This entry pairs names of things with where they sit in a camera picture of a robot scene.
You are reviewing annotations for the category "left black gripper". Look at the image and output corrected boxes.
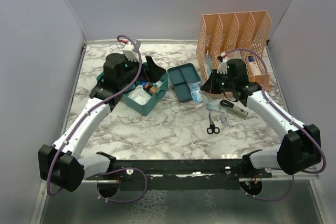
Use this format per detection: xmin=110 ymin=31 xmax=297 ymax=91
xmin=118 ymin=54 xmax=166 ymax=88

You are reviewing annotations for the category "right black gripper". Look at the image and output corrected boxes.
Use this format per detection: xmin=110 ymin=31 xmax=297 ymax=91
xmin=201 ymin=69 xmax=236 ymax=94

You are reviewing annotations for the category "blue face mask packet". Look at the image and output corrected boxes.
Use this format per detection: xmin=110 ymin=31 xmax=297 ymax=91
xmin=188 ymin=81 xmax=204 ymax=103

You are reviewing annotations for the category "brown bottle orange cap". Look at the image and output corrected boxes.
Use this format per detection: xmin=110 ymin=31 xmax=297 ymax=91
xmin=144 ymin=84 xmax=158 ymax=95

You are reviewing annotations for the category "dark blue divided tray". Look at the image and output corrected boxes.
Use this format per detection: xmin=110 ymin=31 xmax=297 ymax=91
xmin=167 ymin=63 xmax=201 ymax=102

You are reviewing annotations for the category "white gauze packet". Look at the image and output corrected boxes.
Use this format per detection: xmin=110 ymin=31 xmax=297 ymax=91
xmin=128 ymin=85 xmax=151 ymax=105

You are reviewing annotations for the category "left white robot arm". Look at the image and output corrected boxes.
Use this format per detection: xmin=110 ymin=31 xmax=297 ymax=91
xmin=38 ymin=52 xmax=166 ymax=195

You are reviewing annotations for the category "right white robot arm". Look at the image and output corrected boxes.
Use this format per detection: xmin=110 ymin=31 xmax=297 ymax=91
xmin=201 ymin=59 xmax=322 ymax=177

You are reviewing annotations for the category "teal medicine kit box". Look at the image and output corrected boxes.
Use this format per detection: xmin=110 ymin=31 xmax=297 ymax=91
xmin=96 ymin=62 xmax=170 ymax=116

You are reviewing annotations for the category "white red medicine box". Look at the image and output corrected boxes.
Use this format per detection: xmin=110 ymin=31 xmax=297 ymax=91
xmin=248 ymin=56 xmax=262 ymax=76

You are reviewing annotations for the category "blue mask packet on table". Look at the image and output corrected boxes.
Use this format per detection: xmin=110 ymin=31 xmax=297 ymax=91
xmin=206 ymin=103 xmax=227 ymax=113

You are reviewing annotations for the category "blue item in rack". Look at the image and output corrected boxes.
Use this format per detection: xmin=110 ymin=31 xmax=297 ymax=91
xmin=204 ymin=51 xmax=213 ymax=77

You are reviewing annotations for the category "clear tape roll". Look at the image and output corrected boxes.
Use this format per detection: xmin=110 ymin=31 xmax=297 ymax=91
xmin=220 ymin=115 xmax=228 ymax=125

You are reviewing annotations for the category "peach file organizer rack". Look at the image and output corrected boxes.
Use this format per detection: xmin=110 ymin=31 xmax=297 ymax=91
xmin=196 ymin=10 xmax=272 ymax=96

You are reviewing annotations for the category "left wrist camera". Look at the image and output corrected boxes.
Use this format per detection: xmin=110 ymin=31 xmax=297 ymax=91
xmin=122 ymin=40 xmax=141 ymax=62

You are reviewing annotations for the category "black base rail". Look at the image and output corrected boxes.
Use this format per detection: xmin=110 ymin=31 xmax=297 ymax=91
xmin=87 ymin=159 xmax=271 ymax=191

